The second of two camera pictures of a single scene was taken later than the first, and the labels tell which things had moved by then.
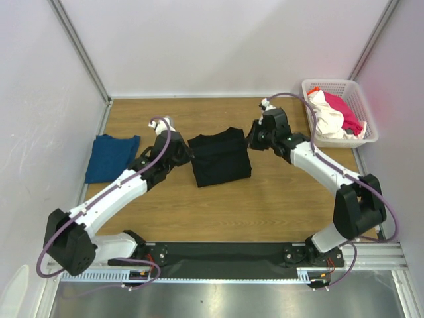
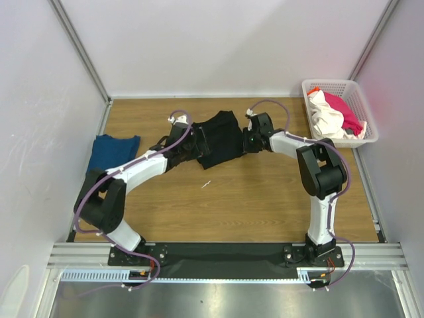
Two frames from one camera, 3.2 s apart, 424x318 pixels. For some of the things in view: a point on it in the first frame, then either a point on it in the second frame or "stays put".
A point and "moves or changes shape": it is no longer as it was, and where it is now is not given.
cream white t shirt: x=329 y=121 stays put
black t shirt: x=220 y=157 moves or changes shape
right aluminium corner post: x=379 y=28 stays put
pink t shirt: x=351 y=122 stays put
